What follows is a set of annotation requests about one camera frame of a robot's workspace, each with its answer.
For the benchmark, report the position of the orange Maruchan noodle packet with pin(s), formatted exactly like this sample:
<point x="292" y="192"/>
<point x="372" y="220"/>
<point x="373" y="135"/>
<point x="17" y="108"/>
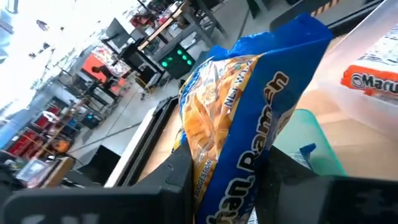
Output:
<point x="370" y="81"/>

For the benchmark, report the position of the blue Maruchan noodle packet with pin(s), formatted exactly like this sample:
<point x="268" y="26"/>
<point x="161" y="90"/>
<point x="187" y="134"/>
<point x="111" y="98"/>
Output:
<point x="248" y="124"/>
<point x="307" y="149"/>

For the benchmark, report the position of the black device with green lights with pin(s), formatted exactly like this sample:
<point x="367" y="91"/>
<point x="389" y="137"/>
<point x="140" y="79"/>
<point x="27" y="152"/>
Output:
<point x="177" y="67"/>

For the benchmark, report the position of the wooden workbench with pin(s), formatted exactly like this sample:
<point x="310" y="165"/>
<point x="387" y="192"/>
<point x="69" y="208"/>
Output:
<point x="192" y="28"/>

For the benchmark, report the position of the clear plastic container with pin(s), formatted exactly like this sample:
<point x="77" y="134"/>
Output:
<point x="342" y="109"/>

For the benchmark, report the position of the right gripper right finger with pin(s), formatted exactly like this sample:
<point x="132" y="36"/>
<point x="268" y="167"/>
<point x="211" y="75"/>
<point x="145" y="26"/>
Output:
<point x="326" y="202"/>

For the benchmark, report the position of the teal plastic container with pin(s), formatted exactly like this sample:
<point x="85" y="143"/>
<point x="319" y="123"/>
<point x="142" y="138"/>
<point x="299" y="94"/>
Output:
<point x="320" y="146"/>

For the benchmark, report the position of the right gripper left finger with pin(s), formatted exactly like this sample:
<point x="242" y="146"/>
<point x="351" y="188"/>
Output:
<point x="124" y="205"/>

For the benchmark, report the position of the black hazard-striped mat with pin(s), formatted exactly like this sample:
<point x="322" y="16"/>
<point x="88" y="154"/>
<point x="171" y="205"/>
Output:
<point x="289" y="15"/>

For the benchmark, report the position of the red storage shelf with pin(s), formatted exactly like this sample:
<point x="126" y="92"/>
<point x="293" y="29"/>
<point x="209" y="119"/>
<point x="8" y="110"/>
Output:
<point x="28" y="143"/>

